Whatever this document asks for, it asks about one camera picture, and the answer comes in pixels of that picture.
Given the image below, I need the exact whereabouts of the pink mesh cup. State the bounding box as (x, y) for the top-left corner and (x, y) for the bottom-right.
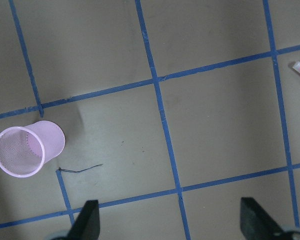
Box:
(0, 120), (66, 178)

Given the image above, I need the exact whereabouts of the thin black wire scrap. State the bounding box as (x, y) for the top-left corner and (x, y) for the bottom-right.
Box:
(57, 163), (103, 174)

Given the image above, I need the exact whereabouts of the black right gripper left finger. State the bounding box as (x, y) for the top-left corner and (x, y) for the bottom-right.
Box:
(66, 200), (101, 240)

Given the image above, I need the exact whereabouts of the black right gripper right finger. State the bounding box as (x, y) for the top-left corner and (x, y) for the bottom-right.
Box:
(240, 197), (284, 240)

